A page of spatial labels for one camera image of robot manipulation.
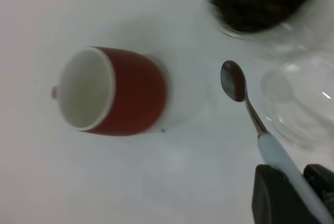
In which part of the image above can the clear double-wall glass cup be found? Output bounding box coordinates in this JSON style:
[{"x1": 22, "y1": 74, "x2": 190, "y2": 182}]
[{"x1": 203, "y1": 0, "x2": 334, "y2": 57}]

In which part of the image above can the metal spoon light blue handle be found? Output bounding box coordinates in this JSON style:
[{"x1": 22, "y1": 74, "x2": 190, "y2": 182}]
[{"x1": 220, "y1": 60, "x2": 334, "y2": 224}]

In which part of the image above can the dark coffee beans pile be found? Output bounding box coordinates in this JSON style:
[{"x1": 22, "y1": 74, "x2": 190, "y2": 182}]
[{"x1": 208, "y1": 0, "x2": 320, "y2": 34}]

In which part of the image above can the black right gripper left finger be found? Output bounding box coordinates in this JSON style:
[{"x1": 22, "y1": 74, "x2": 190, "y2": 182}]
[{"x1": 252, "y1": 163, "x2": 327, "y2": 224}]

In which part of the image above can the clear glass saucer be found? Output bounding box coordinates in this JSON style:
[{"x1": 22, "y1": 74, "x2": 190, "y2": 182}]
[{"x1": 260, "y1": 54, "x2": 334, "y2": 157}]

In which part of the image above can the red ceramic mug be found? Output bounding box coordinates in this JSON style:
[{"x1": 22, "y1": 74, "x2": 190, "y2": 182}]
[{"x1": 51, "y1": 46, "x2": 168, "y2": 136}]

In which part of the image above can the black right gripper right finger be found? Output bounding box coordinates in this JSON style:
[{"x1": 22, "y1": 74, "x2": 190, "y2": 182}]
[{"x1": 303, "y1": 163, "x2": 334, "y2": 209}]

